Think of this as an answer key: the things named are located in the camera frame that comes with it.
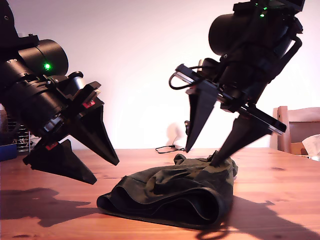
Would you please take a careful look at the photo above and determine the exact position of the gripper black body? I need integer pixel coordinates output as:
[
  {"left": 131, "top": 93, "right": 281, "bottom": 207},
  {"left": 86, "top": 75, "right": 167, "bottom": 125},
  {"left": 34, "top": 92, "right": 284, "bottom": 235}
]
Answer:
[
  {"left": 2, "top": 81, "right": 105, "bottom": 166},
  {"left": 174, "top": 59, "right": 288, "bottom": 136}
]

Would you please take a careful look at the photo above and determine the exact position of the dark green underwear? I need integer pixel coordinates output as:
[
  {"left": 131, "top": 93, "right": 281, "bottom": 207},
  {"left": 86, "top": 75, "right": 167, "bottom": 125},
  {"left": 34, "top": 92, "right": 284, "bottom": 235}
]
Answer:
[{"left": 96, "top": 149, "right": 239, "bottom": 230}]

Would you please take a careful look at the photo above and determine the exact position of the wooden chair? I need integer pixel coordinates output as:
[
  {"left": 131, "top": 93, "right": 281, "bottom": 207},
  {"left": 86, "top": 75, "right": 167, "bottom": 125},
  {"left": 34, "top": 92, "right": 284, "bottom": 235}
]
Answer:
[{"left": 272, "top": 105, "right": 320, "bottom": 156}]

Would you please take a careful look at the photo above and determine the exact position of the blue box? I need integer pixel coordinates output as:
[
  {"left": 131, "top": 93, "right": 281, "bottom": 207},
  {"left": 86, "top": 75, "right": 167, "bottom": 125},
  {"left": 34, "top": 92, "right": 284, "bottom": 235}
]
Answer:
[{"left": 0, "top": 143, "right": 18, "bottom": 162}]

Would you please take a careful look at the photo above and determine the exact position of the brown cardboard box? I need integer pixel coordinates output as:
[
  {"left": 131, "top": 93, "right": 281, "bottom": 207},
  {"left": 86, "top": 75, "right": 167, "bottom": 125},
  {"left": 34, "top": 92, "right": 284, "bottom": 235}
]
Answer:
[{"left": 290, "top": 141, "right": 309, "bottom": 156}]

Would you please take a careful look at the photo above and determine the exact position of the white tissue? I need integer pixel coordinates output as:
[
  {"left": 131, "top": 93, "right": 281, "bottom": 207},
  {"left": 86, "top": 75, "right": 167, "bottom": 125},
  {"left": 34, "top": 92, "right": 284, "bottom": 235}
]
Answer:
[{"left": 301, "top": 134, "right": 320, "bottom": 158}]

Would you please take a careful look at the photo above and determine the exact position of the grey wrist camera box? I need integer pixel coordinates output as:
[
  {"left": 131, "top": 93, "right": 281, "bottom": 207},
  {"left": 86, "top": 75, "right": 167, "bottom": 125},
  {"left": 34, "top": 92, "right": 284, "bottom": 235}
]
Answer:
[
  {"left": 51, "top": 71, "right": 87, "bottom": 100},
  {"left": 198, "top": 57, "right": 222, "bottom": 78}
]

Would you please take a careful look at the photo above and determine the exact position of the metal wire utensil holder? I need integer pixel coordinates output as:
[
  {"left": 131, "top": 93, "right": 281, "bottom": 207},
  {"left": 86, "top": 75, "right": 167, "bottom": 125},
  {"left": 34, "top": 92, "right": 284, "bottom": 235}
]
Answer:
[{"left": 6, "top": 111, "right": 32, "bottom": 153}]

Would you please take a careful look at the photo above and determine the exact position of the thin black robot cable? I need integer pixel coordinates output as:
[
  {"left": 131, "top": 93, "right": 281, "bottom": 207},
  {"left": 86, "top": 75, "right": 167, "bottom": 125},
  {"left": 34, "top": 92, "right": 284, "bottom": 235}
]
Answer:
[{"left": 168, "top": 65, "right": 203, "bottom": 91}]

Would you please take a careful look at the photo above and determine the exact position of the flat black robot cable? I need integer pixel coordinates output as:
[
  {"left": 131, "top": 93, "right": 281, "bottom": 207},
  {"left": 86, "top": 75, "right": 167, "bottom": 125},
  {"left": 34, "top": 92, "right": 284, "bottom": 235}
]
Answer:
[{"left": 273, "top": 36, "right": 303, "bottom": 65}]

